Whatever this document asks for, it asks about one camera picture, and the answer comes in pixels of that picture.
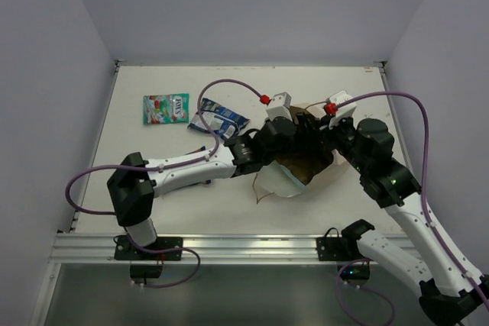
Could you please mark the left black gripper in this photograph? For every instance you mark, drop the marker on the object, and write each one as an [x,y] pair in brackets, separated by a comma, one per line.
[296,133]

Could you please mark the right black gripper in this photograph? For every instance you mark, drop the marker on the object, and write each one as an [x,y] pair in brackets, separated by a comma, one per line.
[327,133]

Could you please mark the blue snack packet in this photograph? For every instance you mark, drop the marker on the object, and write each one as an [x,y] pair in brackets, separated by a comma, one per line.
[223,121]

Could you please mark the teal Fox's candy bag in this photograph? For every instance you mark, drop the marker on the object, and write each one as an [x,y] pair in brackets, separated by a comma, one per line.
[166,109]

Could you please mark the dark brown snack bag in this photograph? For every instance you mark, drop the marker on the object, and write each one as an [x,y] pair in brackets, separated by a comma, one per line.
[205,182]

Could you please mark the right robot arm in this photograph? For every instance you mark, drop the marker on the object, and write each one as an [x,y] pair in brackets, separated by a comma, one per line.
[449,287]

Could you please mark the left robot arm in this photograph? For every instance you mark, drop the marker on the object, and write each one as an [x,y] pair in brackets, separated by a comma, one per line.
[135,184]

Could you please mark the olive brown snack bag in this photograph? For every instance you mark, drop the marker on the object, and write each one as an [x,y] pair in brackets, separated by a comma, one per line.
[304,166]

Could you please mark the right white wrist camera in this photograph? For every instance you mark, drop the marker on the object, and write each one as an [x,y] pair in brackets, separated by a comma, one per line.
[338,107]

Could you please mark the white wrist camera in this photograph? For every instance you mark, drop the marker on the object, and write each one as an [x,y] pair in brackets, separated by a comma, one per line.
[279,107]
[338,107]

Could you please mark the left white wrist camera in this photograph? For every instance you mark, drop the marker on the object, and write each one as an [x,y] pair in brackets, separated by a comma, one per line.
[279,107]

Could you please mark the right black base bracket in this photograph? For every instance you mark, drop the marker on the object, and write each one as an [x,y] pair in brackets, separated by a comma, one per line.
[342,247]

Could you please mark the black base bracket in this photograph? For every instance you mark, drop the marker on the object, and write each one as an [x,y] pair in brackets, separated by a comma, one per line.
[144,266]
[342,247]

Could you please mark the left black base bracket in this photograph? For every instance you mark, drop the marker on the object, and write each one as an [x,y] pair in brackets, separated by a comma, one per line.
[144,266]

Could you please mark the aluminium mounting rail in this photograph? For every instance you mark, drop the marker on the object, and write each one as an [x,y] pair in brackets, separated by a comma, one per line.
[212,249]

